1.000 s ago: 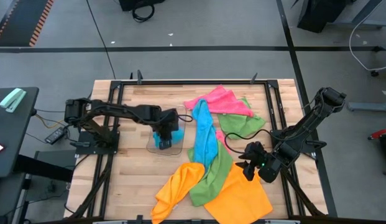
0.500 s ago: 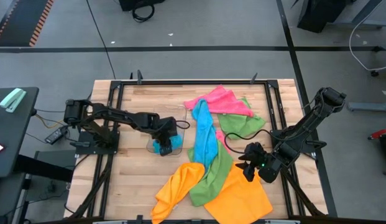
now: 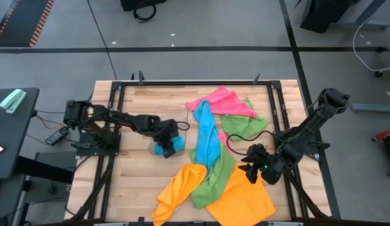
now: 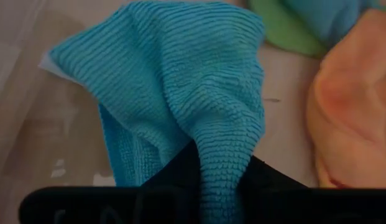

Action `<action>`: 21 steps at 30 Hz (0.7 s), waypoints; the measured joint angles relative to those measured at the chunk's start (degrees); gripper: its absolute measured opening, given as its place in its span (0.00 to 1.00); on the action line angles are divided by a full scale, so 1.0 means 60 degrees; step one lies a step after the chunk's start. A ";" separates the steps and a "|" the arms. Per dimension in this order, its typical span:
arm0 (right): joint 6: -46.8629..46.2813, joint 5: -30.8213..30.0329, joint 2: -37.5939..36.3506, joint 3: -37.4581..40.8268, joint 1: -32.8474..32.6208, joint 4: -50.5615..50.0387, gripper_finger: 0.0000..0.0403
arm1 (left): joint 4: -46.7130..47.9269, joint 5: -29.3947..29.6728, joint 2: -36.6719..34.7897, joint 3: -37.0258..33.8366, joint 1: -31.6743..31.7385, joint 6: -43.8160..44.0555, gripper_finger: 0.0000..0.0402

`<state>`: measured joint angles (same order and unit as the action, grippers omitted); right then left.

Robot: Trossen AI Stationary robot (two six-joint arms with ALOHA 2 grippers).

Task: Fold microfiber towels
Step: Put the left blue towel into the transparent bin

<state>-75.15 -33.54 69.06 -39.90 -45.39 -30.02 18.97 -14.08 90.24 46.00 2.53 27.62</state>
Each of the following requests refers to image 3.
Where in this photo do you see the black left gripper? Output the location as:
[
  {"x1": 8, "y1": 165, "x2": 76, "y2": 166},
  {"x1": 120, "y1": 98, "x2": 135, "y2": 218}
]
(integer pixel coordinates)
[{"x1": 152, "y1": 118, "x2": 180, "y2": 159}]

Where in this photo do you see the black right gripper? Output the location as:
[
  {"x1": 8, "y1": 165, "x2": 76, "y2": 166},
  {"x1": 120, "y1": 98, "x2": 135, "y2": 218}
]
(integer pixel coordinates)
[{"x1": 237, "y1": 143, "x2": 271, "y2": 185}]

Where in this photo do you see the blue microfiber towel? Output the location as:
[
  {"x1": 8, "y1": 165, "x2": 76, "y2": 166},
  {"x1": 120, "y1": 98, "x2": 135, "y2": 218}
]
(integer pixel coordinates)
[
  {"x1": 193, "y1": 100, "x2": 221, "y2": 172},
  {"x1": 154, "y1": 134, "x2": 186, "y2": 157}
]

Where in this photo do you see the clear plastic bin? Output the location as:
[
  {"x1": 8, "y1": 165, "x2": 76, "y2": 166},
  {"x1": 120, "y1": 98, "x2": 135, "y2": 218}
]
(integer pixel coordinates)
[{"x1": 148, "y1": 105, "x2": 189, "y2": 158}]

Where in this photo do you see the green microfiber towel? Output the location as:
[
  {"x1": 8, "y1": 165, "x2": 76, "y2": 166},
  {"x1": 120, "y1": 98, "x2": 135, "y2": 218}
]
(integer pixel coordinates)
[
  {"x1": 219, "y1": 99, "x2": 270, "y2": 142},
  {"x1": 190, "y1": 141, "x2": 237, "y2": 209}
]

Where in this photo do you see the orange microfiber towel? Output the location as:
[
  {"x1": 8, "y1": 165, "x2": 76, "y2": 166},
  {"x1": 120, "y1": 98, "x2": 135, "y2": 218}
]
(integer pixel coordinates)
[
  {"x1": 152, "y1": 163, "x2": 208, "y2": 226},
  {"x1": 206, "y1": 163, "x2": 276, "y2": 226}
]

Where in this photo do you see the black power adapter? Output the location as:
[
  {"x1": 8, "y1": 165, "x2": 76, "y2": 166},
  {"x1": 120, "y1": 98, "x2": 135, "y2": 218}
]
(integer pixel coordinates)
[{"x1": 45, "y1": 127, "x2": 69, "y2": 147}]

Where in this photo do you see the black desk underframe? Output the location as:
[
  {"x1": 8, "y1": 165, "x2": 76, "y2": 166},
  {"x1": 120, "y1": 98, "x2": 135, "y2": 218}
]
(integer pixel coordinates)
[{"x1": 0, "y1": 152, "x2": 77, "y2": 226}]

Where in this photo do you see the red and black chair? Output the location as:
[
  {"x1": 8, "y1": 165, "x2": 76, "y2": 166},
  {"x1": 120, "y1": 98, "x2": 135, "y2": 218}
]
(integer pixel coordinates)
[{"x1": 372, "y1": 127, "x2": 390, "y2": 178}]

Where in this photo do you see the grey table foot bar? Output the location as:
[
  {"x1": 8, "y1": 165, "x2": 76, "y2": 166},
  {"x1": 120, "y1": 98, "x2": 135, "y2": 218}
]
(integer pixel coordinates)
[{"x1": 350, "y1": 102, "x2": 390, "y2": 114}]

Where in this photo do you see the black equipment box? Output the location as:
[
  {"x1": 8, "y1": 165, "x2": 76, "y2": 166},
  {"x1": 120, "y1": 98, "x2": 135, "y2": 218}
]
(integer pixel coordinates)
[{"x1": 120, "y1": 0, "x2": 168, "y2": 13}]

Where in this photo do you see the black side desk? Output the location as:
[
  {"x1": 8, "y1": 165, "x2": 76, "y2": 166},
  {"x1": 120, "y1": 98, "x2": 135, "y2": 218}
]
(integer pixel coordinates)
[{"x1": 0, "y1": 87, "x2": 40, "y2": 180}]

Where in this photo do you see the mint green stapler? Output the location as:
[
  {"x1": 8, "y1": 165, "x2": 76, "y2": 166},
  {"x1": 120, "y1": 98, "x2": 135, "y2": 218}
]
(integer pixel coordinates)
[{"x1": 0, "y1": 89, "x2": 28, "y2": 114}]

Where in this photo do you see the black desk base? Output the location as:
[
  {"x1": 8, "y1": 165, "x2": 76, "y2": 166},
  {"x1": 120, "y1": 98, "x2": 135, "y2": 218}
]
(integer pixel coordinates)
[{"x1": 300, "y1": 0, "x2": 359, "y2": 35}]

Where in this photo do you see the grey desk leg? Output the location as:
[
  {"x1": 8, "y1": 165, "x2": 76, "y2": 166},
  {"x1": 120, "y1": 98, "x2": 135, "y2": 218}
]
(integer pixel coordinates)
[{"x1": 335, "y1": 0, "x2": 390, "y2": 31}]

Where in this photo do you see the black mat with orange stripes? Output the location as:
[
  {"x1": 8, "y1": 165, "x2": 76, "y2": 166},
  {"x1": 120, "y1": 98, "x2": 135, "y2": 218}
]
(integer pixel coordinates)
[{"x1": 0, "y1": 0, "x2": 55, "y2": 48}]

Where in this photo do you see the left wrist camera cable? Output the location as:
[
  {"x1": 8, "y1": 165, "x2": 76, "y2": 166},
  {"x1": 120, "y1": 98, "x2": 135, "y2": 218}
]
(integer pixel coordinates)
[{"x1": 175, "y1": 121, "x2": 192, "y2": 132}]

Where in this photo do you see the black metal table frame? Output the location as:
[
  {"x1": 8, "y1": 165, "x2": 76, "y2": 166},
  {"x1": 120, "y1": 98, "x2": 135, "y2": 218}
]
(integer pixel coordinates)
[{"x1": 65, "y1": 70, "x2": 333, "y2": 226}]

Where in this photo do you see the yellow cable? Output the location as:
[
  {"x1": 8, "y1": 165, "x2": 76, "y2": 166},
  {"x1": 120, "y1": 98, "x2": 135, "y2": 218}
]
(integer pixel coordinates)
[{"x1": 35, "y1": 114, "x2": 65, "y2": 130}]

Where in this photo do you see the coiled black cable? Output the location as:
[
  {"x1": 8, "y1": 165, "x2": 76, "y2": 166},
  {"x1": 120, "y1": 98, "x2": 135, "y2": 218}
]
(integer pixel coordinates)
[{"x1": 133, "y1": 3, "x2": 158, "y2": 24}]

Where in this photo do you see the long black floor cable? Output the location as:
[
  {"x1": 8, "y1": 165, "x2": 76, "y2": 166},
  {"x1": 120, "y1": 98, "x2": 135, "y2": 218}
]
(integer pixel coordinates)
[{"x1": 87, "y1": 0, "x2": 117, "y2": 81}]

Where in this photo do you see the white cable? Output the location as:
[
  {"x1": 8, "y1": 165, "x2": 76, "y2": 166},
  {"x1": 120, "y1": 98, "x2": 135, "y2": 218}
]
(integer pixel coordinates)
[{"x1": 352, "y1": 0, "x2": 390, "y2": 73}]

